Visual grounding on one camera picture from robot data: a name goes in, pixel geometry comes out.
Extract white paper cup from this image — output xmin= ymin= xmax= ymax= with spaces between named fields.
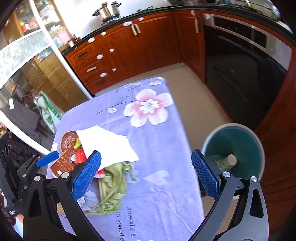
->
xmin=216 ymin=154 xmax=237 ymax=172

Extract brown cardboard box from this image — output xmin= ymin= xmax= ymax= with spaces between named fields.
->
xmin=50 ymin=148 xmax=76 ymax=178

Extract red snack bag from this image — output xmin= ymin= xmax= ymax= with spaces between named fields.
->
xmin=74 ymin=138 xmax=105 ymax=179

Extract green corn husk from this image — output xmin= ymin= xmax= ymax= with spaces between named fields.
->
xmin=84 ymin=162 xmax=136 ymax=216

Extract white paper napkin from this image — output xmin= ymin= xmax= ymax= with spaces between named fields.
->
xmin=76 ymin=126 xmax=139 ymax=170

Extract brown coconut shell bowl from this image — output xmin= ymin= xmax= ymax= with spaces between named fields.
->
xmin=60 ymin=131 xmax=78 ymax=153

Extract grey teal trash bin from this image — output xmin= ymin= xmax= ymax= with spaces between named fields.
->
xmin=201 ymin=123 xmax=265 ymax=181

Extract wooden kitchen cabinets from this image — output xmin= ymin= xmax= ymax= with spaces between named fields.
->
xmin=65 ymin=6 xmax=295 ymax=208

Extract purple floral tablecloth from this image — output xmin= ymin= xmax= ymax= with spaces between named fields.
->
xmin=53 ymin=77 xmax=204 ymax=240

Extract green white rice sack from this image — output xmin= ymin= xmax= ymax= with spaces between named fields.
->
xmin=34 ymin=91 xmax=64 ymax=134

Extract glass sliding door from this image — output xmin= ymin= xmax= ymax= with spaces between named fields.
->
xmin=1 ymin=1 xmax=91 ymax=154

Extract black built-in oven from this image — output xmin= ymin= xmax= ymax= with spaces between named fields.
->
xmin=202 ymin=13 xmax=292 ymax=130

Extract steel pressure cooker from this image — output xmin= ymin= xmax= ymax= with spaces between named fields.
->
xmin=92 ymin=1 xmax=121 ymax=23

